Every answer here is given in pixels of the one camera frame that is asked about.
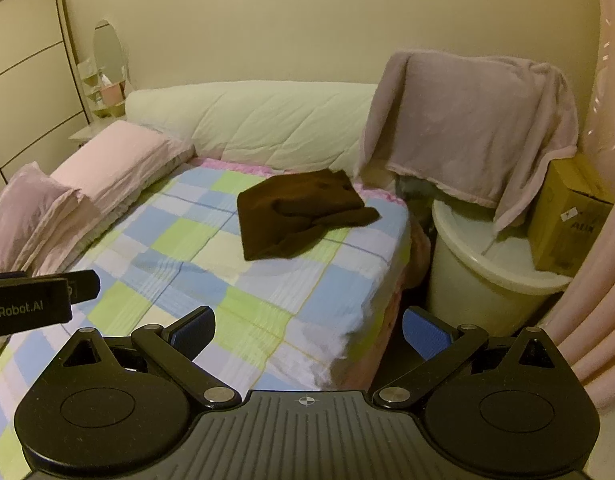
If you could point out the brown shirt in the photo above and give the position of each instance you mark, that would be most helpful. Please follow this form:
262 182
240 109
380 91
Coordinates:
287 215

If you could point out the cardboard box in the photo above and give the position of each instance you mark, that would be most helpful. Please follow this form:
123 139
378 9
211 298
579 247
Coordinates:
562 210

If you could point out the oval mirror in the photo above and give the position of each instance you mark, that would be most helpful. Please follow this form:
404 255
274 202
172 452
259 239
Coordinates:
107 45

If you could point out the pink pillow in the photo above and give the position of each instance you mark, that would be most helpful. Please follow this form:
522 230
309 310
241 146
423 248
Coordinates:
32 210
122 155

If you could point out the white round tub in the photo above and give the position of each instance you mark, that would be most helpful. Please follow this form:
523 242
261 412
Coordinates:
467 280

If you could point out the checked bed sheet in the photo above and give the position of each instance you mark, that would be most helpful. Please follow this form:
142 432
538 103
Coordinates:
187 240

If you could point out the white folded duvet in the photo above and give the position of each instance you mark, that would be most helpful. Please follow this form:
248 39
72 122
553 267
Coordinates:
267 120

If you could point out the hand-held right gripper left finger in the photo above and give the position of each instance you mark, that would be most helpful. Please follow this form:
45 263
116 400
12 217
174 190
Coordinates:
192 332

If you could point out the pink draped blanket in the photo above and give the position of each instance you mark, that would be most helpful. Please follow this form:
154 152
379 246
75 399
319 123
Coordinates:
462 120

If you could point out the pink box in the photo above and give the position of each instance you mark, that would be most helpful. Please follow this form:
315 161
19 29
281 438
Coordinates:
112 93

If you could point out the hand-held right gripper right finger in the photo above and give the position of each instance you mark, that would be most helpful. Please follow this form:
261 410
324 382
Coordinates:
427 332

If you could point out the white dressing table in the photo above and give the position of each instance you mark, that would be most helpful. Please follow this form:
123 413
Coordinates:
87 132

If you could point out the cream wardrobe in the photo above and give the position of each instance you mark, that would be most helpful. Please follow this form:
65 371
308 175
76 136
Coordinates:
27 60

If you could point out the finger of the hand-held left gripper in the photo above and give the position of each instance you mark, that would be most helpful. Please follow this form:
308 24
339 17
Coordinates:
84 285

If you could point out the pink curtain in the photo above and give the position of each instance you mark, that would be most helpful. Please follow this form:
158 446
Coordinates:
607 110

